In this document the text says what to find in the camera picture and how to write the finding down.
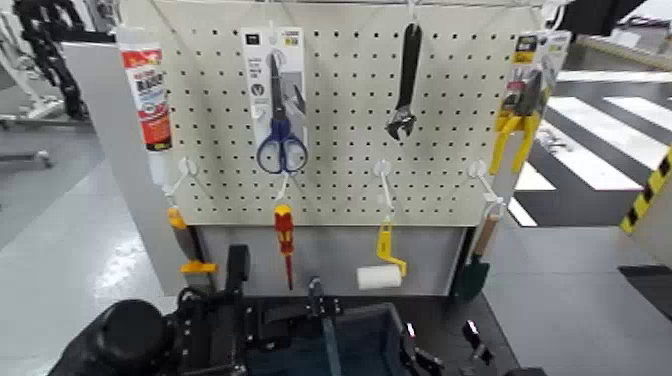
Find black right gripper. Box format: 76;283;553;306
400;319;505;376

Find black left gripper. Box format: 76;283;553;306
170;243;342;376

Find blue plastic crate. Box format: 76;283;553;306
246;301;411;376

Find red yellow screwdriver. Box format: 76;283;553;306
272;203;296;292

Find lower metal pegboard hook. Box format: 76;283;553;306
468;198;508;261

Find white perforated pegboard panel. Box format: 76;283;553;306
119;0;547;228

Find grey metal display stand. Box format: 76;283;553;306
61;40;524;299

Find white sealant tube red label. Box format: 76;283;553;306
115;26;174;188

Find black adjustable wrench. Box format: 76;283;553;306
384;21;424;142

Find yellow black hazard-striped panel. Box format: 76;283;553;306
619;149;672;269

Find grey wheeled base leg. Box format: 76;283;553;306
0;149;55;169

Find beige ledge beam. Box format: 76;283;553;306
577;35;672;73

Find black bulky object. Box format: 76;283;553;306
556;0;648;38

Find wood-handled green trowel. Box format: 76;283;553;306
452;212;503;303

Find yellow-handled grey scraper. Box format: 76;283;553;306
166;206;219;289

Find white cord loop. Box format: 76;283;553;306
275;173;295;207
377;195;395;224
163;175;186;210

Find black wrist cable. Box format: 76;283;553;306
177;285;209;316

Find yellow-handled white paint roller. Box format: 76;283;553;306
355;220;409;292

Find blue-handled scissors on card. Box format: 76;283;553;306
240;26;310;176

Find yellow-handled pliers in package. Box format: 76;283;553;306
488;30;572;177

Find white metal machine frame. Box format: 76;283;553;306
0;10;67;130

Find black cable drag chain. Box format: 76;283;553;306
12;0;92;121

